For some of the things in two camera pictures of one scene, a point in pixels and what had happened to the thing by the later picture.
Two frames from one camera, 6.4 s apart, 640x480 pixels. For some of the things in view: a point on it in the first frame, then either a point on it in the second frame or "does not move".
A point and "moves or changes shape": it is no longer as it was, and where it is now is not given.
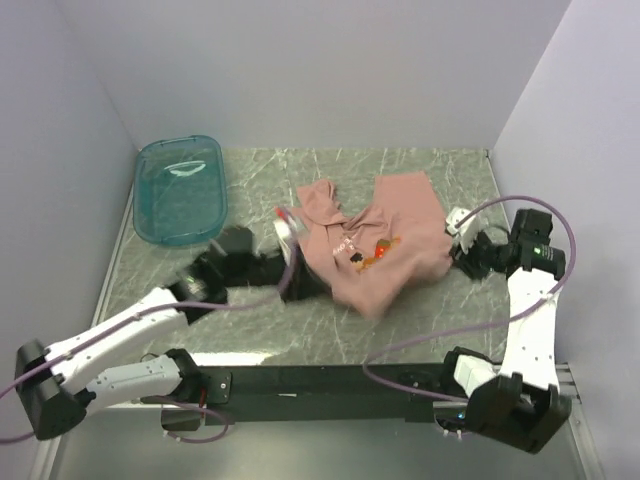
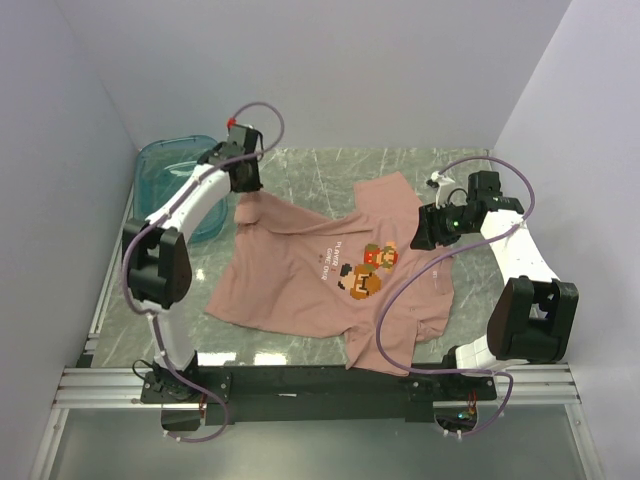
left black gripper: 304,282 → 252,185
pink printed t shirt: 376,257 moves or changes shape
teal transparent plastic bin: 179,191 does not move
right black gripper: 464,261 → 425,236
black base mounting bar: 236,395 does not move
